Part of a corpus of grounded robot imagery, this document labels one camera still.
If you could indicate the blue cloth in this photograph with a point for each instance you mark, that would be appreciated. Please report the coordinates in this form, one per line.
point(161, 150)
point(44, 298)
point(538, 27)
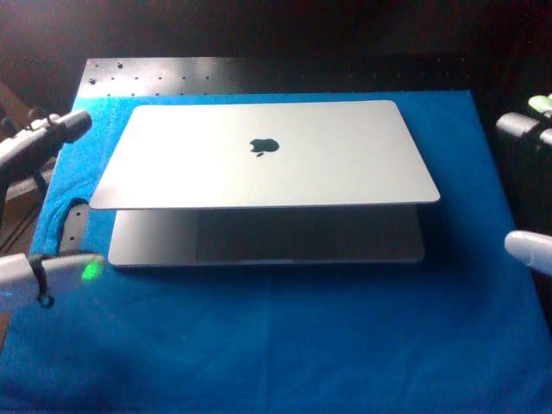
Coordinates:
point(276, 340)

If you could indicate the black perforated board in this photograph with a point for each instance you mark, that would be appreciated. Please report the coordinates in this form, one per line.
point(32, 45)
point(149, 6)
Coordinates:
point(194, 79)

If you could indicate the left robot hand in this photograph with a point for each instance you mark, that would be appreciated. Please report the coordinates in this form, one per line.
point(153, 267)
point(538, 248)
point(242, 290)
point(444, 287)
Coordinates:
point(64, 269)

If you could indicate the silver laptop with apple logo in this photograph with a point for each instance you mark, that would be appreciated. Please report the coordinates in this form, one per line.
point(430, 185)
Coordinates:
point(302, 164)

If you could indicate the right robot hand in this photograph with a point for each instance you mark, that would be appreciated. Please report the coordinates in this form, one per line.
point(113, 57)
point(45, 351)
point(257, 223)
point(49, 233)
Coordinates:
point(528, 250)

